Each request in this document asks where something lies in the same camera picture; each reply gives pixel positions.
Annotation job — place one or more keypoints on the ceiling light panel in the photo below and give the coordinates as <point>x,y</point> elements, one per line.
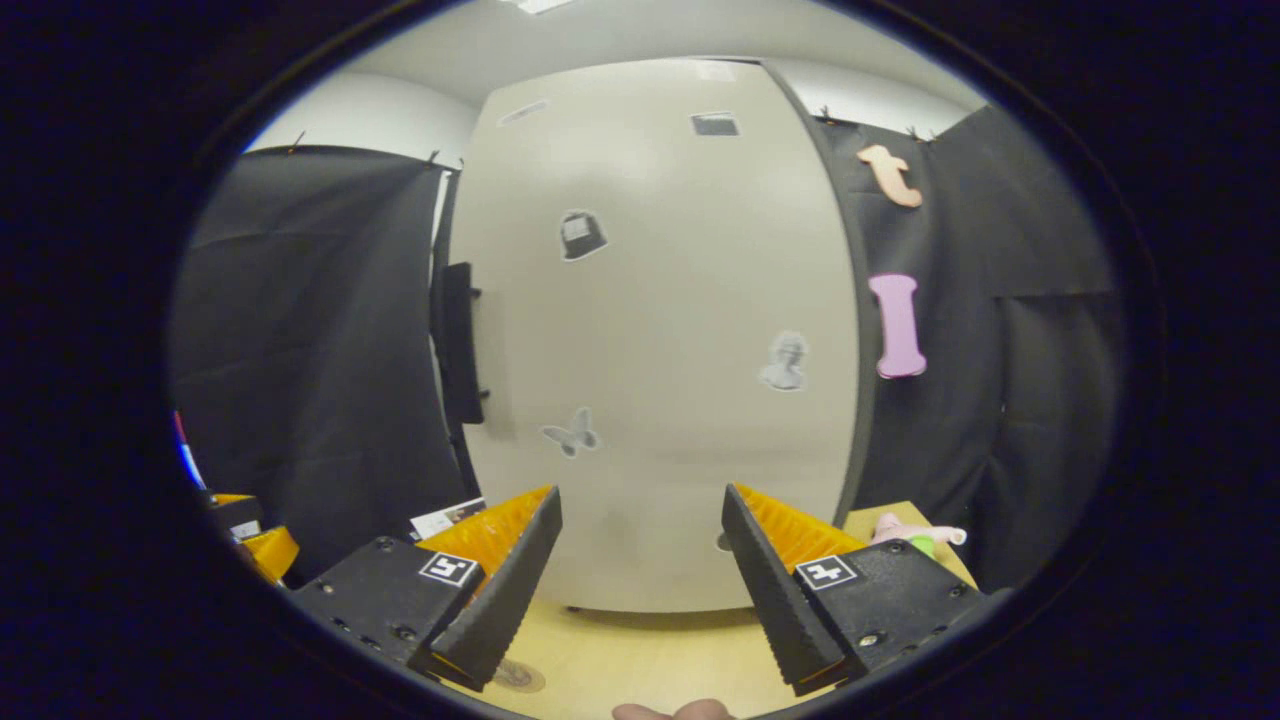
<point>540,5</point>

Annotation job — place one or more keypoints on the light grey cabinet door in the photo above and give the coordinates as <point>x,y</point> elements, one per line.
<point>680,300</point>

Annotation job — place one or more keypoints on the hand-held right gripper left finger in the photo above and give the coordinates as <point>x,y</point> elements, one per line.
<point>510,600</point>

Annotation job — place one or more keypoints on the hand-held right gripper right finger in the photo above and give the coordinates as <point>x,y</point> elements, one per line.
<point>775,600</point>

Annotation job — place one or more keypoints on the white picture book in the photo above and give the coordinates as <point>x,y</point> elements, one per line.
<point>445,518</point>

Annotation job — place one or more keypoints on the pink and green plush toy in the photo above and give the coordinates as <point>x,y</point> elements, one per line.
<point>895,530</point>

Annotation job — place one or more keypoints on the black backdrop cloth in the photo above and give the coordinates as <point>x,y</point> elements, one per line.
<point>1050,420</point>
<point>300,350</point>

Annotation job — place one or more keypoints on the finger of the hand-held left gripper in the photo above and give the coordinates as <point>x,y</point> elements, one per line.
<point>272,555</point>
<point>235,512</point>

